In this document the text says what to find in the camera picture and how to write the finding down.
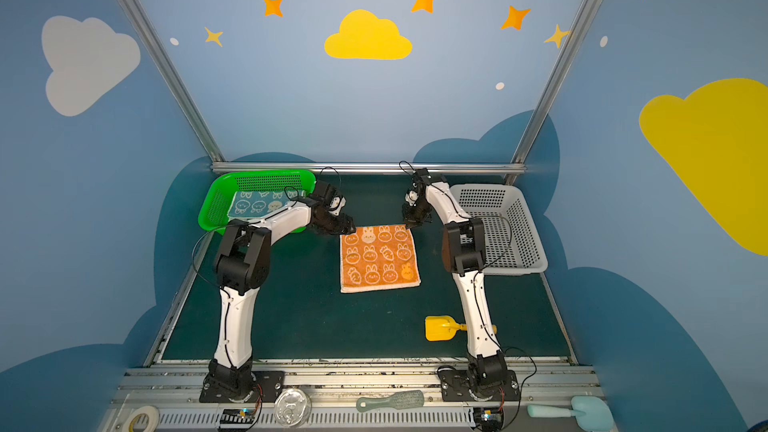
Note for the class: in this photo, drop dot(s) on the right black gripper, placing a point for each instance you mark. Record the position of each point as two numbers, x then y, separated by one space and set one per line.
414 215

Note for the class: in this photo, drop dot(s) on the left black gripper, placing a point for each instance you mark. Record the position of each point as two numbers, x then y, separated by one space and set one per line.
335 223

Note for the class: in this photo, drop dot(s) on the orange pattern towel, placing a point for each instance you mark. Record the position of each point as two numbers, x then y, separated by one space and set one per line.
376 258

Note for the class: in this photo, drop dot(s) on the teal owl pattern towel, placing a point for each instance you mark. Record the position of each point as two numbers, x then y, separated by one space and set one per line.
247 205

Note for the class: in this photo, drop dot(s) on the grey plastic basket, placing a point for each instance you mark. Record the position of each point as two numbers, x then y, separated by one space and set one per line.
513 245

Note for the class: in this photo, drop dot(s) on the green plastic basket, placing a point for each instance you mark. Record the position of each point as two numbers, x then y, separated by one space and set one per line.
213 213

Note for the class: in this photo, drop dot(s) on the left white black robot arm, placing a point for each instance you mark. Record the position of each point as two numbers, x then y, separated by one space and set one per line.
241 267

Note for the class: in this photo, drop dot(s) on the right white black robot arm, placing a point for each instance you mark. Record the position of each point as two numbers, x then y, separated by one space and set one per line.
464 256

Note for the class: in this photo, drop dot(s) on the yellow toy shovel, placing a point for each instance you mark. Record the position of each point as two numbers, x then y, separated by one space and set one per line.
442 328

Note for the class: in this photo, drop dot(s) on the grey green brush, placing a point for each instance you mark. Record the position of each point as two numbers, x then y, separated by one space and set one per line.
403 400

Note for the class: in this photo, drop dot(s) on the clear round lid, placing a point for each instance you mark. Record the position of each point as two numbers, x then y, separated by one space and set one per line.
292 407

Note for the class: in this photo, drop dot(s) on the right small circuit board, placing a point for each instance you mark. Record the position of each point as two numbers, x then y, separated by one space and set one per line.
487 420

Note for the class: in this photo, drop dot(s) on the small circuit board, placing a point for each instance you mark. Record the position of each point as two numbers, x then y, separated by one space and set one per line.
236 420
487 420

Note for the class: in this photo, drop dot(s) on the left small circuit board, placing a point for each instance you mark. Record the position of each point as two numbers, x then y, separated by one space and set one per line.
236 420

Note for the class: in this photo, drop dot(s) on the white tape roll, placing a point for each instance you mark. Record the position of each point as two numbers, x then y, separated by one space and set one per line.
145 418

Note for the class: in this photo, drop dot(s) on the mint green spatula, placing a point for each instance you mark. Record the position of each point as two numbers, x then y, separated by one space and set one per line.
591 413

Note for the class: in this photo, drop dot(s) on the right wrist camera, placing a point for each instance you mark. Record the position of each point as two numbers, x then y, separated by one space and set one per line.
412 196

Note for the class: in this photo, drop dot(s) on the aluminium rear frame bar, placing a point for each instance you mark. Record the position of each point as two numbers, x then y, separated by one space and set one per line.
363 168

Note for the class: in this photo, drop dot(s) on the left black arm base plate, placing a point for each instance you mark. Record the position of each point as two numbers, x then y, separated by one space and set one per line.
262 385

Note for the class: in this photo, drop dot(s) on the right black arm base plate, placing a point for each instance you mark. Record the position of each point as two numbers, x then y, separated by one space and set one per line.
455 387

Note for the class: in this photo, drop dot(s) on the aluminium front rail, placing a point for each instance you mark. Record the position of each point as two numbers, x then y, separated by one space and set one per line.
335 385

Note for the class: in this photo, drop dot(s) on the aluminium left frame post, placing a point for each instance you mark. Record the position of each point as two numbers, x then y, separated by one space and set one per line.
151 40

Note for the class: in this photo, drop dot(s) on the aluminium frame post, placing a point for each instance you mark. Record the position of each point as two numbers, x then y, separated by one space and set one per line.
151 40
580 26

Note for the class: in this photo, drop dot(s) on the aluminium right frame post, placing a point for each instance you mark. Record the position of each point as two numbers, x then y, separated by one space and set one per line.
580 26

